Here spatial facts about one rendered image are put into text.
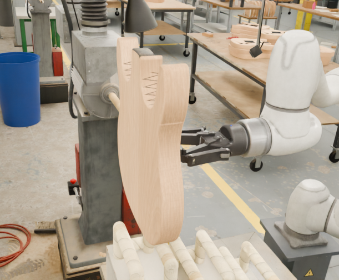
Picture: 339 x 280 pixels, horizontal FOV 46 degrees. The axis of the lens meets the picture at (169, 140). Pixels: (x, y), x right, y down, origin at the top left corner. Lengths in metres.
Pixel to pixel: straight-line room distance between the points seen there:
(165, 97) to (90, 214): 1.72
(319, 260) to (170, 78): 1.46
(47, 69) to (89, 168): 3.29
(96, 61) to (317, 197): 1.05
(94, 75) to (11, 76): 3.00
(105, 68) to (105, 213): 1.06
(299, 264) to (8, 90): 3.46
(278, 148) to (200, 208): 2.33
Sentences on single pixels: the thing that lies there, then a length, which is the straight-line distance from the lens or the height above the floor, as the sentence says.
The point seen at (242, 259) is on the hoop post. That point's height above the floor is 0.99.
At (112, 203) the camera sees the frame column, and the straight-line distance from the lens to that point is 2.31.
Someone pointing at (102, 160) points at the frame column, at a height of 0.83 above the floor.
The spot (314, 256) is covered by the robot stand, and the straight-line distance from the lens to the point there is 1.91.
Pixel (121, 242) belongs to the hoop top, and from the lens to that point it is 1.01.
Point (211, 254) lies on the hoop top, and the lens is 1.12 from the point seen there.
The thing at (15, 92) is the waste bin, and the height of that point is 0.41.
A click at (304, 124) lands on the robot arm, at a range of 0.98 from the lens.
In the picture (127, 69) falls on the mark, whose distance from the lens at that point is 0.91.
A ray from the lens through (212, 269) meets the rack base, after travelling 1.23.
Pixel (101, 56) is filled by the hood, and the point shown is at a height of 1.49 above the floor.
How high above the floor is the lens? 1.86
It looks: 26 degrees down
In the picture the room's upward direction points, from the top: 3 degrees clockwise
